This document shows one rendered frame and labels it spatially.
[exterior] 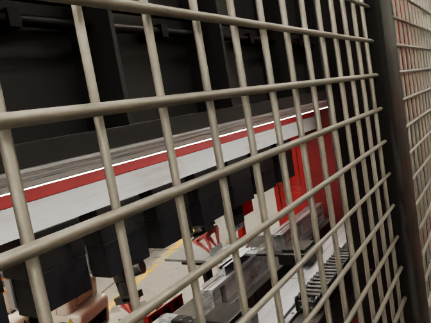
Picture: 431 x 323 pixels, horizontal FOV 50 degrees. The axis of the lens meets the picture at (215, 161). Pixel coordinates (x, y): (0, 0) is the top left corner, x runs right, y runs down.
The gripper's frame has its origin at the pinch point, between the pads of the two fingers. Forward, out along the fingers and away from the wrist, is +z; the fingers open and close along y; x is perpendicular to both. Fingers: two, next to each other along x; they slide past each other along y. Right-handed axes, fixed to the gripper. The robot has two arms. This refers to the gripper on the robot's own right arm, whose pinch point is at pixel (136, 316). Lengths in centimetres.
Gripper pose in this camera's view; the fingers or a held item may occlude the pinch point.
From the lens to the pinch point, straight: 184.9
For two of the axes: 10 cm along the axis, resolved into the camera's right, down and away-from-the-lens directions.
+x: 5.5, -1.8, 8.2
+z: 3.6, 9.3, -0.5
